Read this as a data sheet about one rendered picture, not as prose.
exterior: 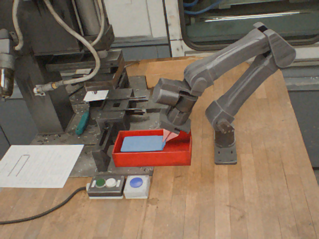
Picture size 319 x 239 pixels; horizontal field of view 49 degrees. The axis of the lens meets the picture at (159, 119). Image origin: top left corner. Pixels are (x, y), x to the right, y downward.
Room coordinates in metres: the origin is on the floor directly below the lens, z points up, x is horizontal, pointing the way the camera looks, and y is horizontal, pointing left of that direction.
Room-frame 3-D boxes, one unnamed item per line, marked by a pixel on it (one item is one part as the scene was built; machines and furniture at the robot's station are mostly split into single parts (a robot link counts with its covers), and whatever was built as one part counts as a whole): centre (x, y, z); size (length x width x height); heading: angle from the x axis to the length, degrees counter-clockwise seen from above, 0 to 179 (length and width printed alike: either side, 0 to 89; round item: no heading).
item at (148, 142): (0.90, 0.06, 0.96); 0.15 x 0.07 x 0.03; 77
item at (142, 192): (0.74, 0.10, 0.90); 0.07 x 0.07 x 0.06; 77
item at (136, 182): (0.74, 0.10, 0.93); 0.04 x 0.04 x 0.02
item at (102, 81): (1.13, 0.22, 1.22); 0.26 x 0.18 x 0.30; 77
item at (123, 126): (1.12, 0.15, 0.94); 0.20 x 0.10 x 0.07; 167
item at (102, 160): (0.88, 0.21, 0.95); 0.06 x 0.03 x 0.09; 167
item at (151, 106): (1.21, -0.05, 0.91); 0.17 x 0.16 x 0.02; 167
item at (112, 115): (1.12, 0.15, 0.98); 0.20 x 0.10 x 0.01; 167
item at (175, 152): (0.89, 0.04, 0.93); 0.25 x 0.12 x 0.06; 77
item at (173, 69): (1.36, -0.11, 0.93); 0.25 x 0.13 x 0.08; 77
